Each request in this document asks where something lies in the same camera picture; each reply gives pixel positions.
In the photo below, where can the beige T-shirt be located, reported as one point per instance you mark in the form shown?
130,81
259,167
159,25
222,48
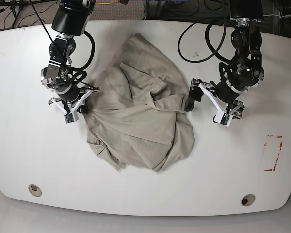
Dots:
137,118

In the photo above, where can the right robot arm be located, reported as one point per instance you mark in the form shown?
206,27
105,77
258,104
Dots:
60,76

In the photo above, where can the white power strip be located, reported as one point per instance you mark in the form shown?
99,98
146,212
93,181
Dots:
285,13

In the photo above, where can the left table cable grommet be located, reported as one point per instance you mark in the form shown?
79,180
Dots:
35,190

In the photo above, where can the red tape rectangle marking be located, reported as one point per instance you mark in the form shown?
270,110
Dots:
271,152

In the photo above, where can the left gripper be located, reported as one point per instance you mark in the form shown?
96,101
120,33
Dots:
221,95

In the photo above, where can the black tripod stand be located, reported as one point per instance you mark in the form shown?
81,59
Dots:
15,7

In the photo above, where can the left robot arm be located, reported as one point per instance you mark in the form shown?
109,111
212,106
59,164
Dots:
238,74

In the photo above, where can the right table cable grommet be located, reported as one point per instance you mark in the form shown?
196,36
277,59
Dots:
248,200

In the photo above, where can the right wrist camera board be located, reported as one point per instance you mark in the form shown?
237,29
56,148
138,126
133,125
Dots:
69,118

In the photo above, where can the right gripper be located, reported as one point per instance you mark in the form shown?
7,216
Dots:
74,100

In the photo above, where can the table cable grommet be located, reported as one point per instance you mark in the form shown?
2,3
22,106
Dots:
248,200
35,190

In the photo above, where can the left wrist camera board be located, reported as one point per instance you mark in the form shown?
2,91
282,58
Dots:
226,119

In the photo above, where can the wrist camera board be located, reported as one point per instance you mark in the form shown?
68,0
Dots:
226,119
69,118

